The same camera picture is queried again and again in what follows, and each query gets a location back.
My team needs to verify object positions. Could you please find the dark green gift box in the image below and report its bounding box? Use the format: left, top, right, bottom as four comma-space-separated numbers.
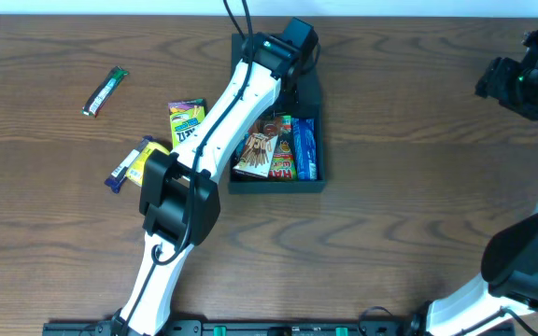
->
227, 32, 327, 195

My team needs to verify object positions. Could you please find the blue cookie wrapper pack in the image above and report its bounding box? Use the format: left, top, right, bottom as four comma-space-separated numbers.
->
291, 118, 318, 181

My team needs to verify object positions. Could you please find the Haribo sour worms bag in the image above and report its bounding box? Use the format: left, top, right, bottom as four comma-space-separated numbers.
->
269, 116, 297, 181

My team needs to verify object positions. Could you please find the brown Pocky box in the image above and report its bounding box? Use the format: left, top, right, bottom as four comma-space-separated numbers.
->
233, 117, 282, 178

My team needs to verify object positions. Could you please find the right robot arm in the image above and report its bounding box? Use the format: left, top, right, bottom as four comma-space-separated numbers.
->
403, 29, 538, 335

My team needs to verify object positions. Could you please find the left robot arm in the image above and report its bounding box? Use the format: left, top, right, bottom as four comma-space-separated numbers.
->
111, 33, 319, 335

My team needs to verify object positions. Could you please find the green Pretz snack box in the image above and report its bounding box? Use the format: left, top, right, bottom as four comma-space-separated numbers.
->
168, 98, 206, 147

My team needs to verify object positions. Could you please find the yellow Mentos candy bottle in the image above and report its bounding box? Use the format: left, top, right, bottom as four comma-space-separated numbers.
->
126, 141, 170, 187

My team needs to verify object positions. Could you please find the purple white candy bar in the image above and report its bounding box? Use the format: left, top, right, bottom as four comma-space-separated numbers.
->
105, 135, 153, 193

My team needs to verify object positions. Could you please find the green black candy bar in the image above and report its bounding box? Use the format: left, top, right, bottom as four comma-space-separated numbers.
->
81, 66, 129, 118

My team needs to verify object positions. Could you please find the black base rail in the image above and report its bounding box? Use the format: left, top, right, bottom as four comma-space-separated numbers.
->
42, 318, 516, 336

